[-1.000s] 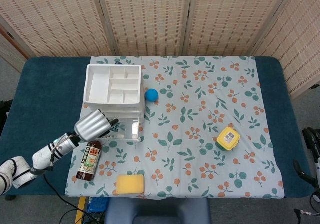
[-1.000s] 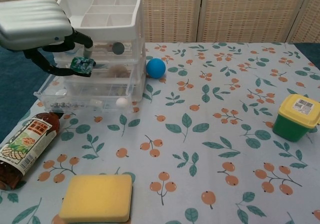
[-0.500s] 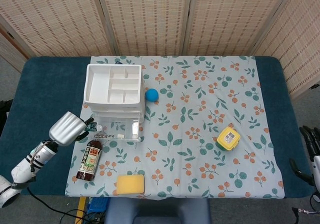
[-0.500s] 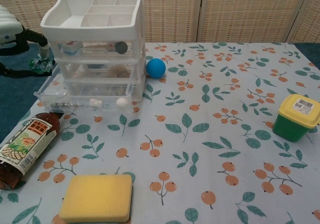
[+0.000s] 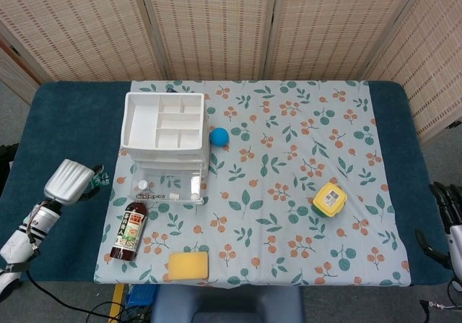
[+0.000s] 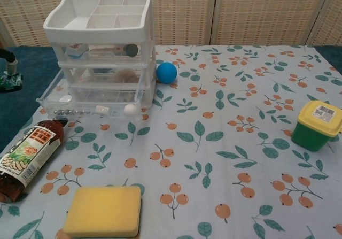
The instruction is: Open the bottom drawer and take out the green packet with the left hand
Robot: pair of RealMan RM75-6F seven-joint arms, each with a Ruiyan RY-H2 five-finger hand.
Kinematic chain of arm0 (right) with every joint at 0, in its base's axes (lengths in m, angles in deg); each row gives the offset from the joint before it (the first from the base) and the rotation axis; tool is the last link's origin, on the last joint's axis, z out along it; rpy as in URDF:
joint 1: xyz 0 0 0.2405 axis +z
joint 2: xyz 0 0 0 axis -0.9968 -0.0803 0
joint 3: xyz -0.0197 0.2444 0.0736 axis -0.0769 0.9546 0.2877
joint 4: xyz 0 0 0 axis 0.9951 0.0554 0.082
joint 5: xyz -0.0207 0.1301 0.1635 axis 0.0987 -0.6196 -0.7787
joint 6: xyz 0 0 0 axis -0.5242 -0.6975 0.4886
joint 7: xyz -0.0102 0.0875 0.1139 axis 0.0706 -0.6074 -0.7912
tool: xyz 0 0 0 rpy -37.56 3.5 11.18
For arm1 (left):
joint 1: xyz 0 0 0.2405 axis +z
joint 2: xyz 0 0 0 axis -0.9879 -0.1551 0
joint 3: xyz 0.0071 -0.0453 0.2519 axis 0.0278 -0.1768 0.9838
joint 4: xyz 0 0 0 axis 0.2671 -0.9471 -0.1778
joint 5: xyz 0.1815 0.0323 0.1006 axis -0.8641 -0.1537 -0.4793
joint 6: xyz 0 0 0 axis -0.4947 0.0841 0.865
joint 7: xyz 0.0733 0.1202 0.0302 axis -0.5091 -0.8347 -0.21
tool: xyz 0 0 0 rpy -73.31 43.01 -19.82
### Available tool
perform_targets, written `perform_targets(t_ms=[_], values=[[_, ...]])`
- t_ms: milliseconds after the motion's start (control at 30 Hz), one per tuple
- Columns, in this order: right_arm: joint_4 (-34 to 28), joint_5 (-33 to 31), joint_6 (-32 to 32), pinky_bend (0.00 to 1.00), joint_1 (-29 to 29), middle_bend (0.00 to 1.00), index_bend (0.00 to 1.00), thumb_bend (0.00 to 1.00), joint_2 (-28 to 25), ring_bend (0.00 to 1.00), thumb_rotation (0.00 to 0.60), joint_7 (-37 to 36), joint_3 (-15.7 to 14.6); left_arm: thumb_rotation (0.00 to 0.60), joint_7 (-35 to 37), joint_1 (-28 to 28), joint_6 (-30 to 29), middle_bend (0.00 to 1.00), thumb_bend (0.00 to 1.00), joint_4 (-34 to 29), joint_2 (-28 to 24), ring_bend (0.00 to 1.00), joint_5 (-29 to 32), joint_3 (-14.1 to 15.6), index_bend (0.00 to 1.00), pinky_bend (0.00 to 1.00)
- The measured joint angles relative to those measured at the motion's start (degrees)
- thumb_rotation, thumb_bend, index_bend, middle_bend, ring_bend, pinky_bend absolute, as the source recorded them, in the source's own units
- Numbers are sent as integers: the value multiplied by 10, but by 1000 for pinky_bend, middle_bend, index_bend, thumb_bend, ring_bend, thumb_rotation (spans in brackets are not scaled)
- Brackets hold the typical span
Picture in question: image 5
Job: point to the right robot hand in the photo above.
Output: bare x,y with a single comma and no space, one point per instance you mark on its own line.
454,243

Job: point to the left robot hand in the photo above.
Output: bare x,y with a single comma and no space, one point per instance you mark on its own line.
66,182

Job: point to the green snack packet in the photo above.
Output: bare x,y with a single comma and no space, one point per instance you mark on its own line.
102,180

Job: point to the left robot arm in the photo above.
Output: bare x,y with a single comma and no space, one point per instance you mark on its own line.
36,222

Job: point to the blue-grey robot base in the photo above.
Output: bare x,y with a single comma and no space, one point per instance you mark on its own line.
223,305

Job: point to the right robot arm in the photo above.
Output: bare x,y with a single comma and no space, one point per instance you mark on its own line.
455,283

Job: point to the white plastic drawer organizer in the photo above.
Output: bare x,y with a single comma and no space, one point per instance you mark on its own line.
144,120

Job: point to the teal table cover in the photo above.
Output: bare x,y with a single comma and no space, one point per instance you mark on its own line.
65,138

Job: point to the small white round cap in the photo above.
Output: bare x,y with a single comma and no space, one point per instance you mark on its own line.
142,184

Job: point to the brown tea bottle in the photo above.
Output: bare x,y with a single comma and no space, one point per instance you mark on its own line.
128,236

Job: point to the small white ball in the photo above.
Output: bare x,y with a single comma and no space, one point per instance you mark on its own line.
195,195

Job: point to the green container yellow lid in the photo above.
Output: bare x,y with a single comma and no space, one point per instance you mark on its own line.
329,198

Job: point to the blue plastic crate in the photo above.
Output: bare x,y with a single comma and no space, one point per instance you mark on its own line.
142,294

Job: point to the small dark object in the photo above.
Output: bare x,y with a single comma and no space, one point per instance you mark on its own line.
171,89

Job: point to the yellow sponge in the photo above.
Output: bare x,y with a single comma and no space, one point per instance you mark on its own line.
189,265

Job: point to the blue ball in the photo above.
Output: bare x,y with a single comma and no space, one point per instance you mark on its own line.
219,136

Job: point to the floral tablecloth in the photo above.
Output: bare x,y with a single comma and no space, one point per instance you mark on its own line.
270,164

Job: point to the bamboo folding screen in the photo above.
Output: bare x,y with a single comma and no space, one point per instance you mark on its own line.
216,23

